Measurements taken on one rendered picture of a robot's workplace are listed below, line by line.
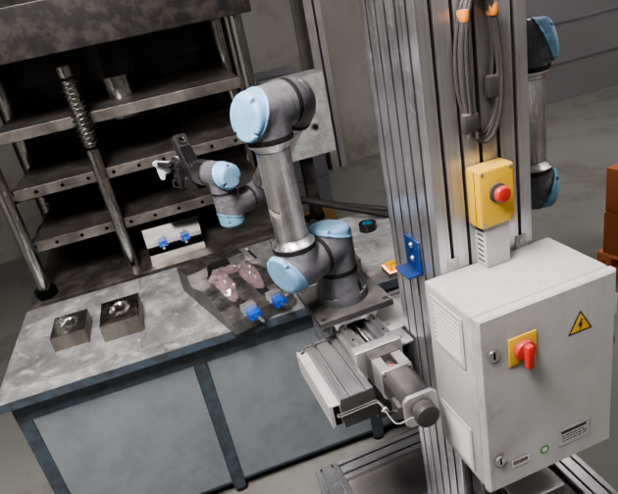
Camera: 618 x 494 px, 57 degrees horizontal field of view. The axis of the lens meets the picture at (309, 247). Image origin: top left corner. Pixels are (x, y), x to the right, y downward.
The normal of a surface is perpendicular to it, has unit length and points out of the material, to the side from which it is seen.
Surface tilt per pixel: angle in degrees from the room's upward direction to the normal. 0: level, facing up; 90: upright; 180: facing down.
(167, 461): 90
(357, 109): 90
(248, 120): 82
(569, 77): 90
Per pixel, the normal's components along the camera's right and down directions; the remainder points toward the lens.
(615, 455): -0.18, -0.89
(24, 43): 0.28, 0.36
